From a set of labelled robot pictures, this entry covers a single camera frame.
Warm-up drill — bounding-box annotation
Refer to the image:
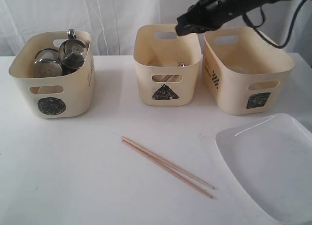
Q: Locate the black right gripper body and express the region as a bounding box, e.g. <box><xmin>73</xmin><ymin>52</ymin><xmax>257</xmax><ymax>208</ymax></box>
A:
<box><xmin>186</xmin><ymin>0</ymin><xmax>258</xmax><ymax>32</ymax></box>

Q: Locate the stainless steel mug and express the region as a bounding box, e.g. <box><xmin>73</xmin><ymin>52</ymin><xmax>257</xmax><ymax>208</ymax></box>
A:
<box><xmin>58</xmin><ymin>29</ymin><xmax>88</xmax><ymax>69</ymax></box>

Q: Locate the wooden chopstick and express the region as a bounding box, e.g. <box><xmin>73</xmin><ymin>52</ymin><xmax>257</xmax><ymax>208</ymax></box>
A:
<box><xmin>121</xmin><ymin>136</ymin><xmax>214</xmax><ymax>189</ymax></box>
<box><xmin>121</xmin><ymin>140</ymin><xmax>215</xmax><ymax>199</ymax></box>

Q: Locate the steel cup with folding handle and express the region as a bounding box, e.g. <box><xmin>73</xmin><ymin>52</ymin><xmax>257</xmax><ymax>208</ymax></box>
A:
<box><xmin>33</xmin><ymin>48</ymin><xmax>63</xmax><ymax>78</ymax></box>

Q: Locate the stainless steel fork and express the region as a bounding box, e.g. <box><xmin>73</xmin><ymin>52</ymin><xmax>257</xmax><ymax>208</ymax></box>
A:
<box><xmin>177</xmin><ymin>61</ymin><xmax>187</xmax><ymax>67</ymax></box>

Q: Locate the stainless steel knife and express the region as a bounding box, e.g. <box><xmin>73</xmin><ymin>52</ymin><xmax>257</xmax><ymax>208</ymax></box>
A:
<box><xmin>152</xmin><ymin>75</ymin><xmax>183</xmax><ymax>83</ymax></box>

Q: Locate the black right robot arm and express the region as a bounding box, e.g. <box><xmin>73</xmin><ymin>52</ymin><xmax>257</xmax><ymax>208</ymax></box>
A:
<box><xmin>175</xmin><ymin>0</ymin><xmax>286</xmax><ymax>36</ymax></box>

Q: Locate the cream bin with triangle mark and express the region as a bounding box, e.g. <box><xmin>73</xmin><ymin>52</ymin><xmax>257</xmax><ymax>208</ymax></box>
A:
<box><xmin>133</xmin><ymin>24</ymin><xmax>201</xmax><ymax>106</ymax></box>

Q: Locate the cream bin with square mark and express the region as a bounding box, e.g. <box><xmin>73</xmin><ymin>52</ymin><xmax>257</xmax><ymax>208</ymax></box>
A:
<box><xmin>202</xmin><ymin>27</ymin><xmax>295</xmax><ymax>115</ymax></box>

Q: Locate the cream bin with circle mark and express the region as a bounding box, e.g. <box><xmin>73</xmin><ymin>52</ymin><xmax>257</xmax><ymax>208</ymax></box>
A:
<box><xmin>9</xmin><ymin>31</ymin><xmax>96</xmax><ymax>119</ymax></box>

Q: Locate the white square plate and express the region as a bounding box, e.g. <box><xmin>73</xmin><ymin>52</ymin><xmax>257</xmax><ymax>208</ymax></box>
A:
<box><xmin>215</xmin><ymin>113</ymin><xmax>312</xmax><ymax>225</ymax></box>

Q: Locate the black cable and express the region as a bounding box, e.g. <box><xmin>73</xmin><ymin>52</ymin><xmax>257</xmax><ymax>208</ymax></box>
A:
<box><xmin>241</xmin><ymin>0</ymin><xmax>312</xmax><ymax>49</ymax></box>

